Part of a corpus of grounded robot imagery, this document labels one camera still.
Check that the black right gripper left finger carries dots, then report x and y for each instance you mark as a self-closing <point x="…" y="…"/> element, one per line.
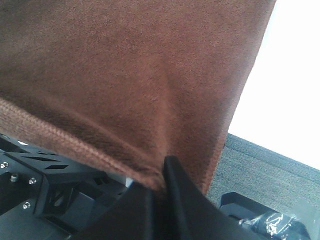
<point x="130" y="218"/>

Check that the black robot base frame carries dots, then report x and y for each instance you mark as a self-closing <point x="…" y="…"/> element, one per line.
<point x="47" y="196"/>

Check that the brown towel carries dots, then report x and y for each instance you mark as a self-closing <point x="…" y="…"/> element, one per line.
<point x="121" y="84"/>

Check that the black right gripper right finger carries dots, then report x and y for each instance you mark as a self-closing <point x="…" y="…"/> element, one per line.
<point x="191" y="215"/>

